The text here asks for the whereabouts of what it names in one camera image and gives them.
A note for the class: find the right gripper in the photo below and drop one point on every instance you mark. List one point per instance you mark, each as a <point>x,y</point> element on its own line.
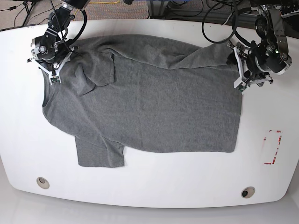
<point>53,66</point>

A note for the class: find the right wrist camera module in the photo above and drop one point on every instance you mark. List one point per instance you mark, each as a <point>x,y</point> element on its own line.
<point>54,79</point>

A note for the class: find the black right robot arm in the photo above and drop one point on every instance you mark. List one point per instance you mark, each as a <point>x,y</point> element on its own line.
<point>51,51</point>

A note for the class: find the left table cable grommet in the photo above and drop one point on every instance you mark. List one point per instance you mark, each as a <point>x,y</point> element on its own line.
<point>42,183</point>

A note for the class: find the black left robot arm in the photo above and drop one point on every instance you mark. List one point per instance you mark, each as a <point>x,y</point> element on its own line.
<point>256,62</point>

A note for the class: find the right table cable grommet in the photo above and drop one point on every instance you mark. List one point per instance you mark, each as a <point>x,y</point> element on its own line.
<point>248,192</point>

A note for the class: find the black tripod stand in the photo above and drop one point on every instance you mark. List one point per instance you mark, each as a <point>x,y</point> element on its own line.
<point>28,6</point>

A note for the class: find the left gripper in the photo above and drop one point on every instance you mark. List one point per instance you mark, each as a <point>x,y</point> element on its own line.
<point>249,71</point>

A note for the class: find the red tape rectangle marking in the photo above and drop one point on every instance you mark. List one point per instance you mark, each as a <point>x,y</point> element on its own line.
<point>270,147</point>

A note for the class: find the grey t-shirt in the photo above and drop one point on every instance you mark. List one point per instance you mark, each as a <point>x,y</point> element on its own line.
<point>148,93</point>

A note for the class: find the table cable grommet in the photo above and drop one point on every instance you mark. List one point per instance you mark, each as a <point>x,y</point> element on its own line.
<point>248,192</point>
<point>42,183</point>

